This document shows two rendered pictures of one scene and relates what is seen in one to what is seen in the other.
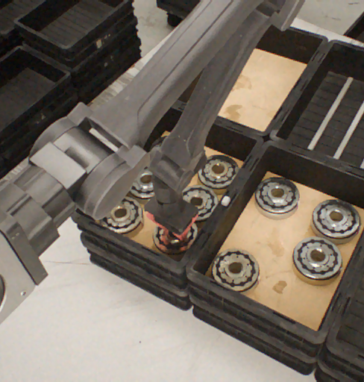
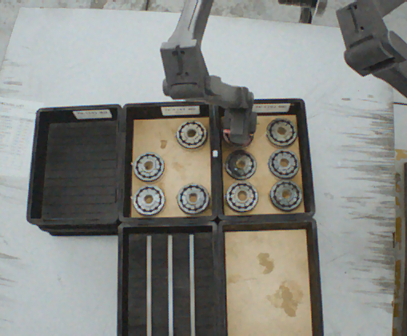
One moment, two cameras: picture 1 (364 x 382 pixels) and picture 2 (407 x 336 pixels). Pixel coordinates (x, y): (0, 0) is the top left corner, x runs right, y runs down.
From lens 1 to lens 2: 1.25 m
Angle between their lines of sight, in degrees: 53
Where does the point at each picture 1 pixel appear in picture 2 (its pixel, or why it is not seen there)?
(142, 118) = not seen: outside the picture
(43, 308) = (296, 90)
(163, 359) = not seen: hidden behind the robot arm
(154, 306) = not seen: hidden behind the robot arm
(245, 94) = (267, 288)
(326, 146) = (181, 266)
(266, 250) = (181, 162)
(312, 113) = (205, 294)
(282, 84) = (245, 314)
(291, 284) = (157, 148)
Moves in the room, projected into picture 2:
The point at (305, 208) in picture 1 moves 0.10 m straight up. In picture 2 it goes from (172, 205) to (169, 196)
